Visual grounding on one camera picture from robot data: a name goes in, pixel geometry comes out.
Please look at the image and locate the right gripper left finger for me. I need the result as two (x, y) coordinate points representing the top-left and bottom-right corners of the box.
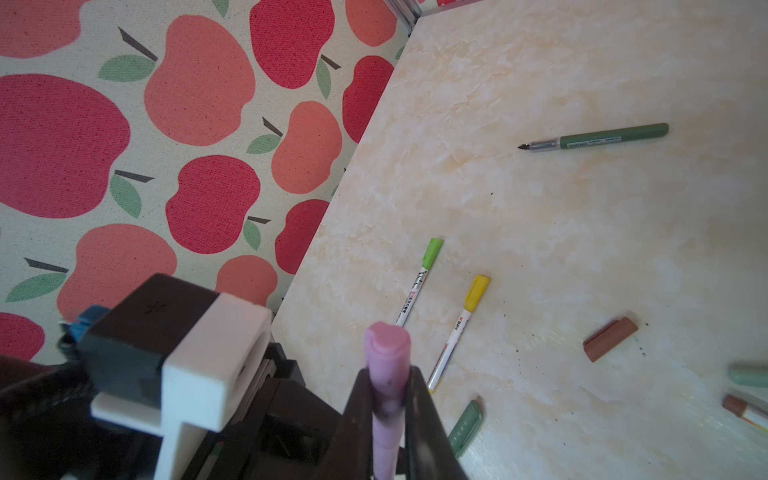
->
(311, 368), (373, 479)

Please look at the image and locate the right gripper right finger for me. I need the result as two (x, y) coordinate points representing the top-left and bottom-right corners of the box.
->
(404, 366), (468, 480)

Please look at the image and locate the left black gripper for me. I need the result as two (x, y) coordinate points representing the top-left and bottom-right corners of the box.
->
(182, 343), (360, 479)

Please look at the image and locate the dark green pen cap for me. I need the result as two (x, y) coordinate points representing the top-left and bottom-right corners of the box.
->
(448, 398), (484, 458)

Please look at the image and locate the pink pen cap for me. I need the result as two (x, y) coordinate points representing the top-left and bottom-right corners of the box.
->
(365, 322), (411, 480)

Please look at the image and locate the yellow-tipped white pen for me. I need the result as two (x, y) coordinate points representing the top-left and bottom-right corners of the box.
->
(427, 275), (491, 393)

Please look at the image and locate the white pen light green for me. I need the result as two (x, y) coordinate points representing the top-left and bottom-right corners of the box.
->
(395, 238), (444, 327)

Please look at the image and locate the dark green pen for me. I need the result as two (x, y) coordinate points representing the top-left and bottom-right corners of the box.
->
(518, 123), (669, 152)

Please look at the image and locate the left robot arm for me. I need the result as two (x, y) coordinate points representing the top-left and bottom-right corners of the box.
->
(1, 343), (341, 479)

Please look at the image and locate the brown pen cap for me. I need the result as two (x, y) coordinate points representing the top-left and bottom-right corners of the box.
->
(583, 317), (638, 363)

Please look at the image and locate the white pen black print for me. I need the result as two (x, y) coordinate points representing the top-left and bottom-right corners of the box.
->
(721, 394), (768, 432)

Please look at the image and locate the grey-green pen cap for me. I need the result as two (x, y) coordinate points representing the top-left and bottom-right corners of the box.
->
(728, 364), (768, 389)

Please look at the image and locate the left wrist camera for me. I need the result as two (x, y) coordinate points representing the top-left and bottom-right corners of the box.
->
(69, 274), (273, 479)

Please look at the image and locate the left aluminium corner post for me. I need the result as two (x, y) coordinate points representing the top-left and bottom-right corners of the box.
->
(384, 0), (423, 30)

